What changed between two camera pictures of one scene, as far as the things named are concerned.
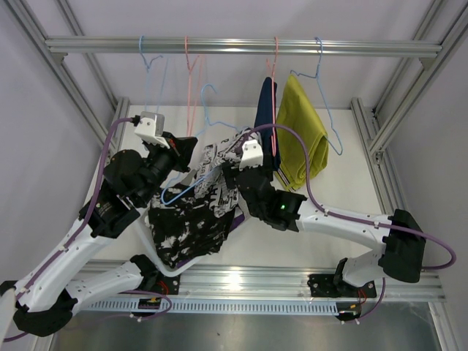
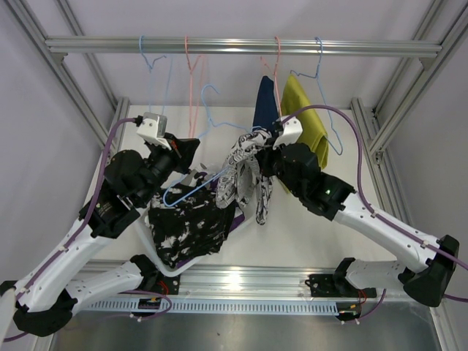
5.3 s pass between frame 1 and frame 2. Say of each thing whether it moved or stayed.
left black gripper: stayed
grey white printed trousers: moved
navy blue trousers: stayed
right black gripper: moved
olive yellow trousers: stayed
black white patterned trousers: stayed
